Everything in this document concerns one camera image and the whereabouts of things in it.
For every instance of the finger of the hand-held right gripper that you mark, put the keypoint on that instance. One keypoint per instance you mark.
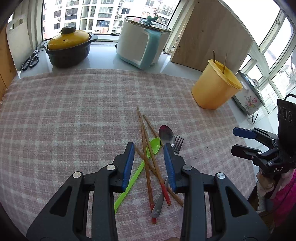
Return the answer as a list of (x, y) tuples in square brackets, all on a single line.
[(242, 150), (242, 132)]

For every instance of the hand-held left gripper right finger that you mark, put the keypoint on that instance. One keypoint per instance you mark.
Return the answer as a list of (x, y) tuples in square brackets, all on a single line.
[(169, 166)]

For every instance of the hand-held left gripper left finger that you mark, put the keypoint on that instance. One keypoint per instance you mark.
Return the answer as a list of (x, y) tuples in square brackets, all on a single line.
[(128, 166)]

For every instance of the metal fork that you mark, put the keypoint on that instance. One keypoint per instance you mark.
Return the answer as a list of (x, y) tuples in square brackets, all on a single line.
[(178, 148)]

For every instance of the green plastic spoon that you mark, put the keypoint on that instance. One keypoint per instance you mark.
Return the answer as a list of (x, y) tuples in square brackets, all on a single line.
[(155, 143)]

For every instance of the wooden chopstick red end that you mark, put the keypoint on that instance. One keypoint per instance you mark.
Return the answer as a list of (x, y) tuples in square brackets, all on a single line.
[(149, 187), (165, 194)]

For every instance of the metal spoon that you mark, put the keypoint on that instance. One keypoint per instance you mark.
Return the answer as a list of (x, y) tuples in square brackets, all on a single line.
[(165, 134)]

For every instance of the yellow plastic container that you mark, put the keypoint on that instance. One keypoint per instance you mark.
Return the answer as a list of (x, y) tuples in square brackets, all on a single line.
[(215, 90)]

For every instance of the person's right forearm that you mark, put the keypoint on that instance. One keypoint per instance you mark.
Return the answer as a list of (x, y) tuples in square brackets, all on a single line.
[(286, 194)]

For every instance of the person's right hand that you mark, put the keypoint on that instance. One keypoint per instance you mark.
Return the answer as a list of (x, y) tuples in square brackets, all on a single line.
[(266, 183)]

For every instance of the floral rice cooker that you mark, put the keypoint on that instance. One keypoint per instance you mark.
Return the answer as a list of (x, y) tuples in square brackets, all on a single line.
[(248, 99)]

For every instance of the pink plaid tablecloth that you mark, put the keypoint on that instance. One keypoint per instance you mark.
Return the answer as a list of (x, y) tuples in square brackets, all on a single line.
[(69, 115)]

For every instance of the light wooden board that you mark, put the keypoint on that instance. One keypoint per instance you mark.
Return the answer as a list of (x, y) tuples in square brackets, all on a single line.
[(208, 30)]

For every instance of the white teal electric cooker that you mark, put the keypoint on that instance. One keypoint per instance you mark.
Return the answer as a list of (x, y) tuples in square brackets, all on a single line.
[(131, 46)]

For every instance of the black casserole pot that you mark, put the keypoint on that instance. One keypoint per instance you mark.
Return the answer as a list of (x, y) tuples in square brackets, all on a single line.
[(67, 58)]

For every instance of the yellow pot lid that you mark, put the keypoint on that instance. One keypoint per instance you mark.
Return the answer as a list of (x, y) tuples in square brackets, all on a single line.
[(67, 40)]

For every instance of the glass cooker lid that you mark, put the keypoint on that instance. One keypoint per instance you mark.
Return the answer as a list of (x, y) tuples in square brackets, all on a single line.
[(138, 22)]

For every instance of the black scissors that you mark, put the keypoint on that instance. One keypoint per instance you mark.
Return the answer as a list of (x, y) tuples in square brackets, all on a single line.
[(35, 52)]

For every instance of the wooden plank panel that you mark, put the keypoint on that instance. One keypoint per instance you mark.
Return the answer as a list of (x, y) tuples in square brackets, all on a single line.
[(5, 69)]

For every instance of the white cutting board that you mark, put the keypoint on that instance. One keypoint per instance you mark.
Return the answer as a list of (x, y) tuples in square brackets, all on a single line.
[(18, 41)]

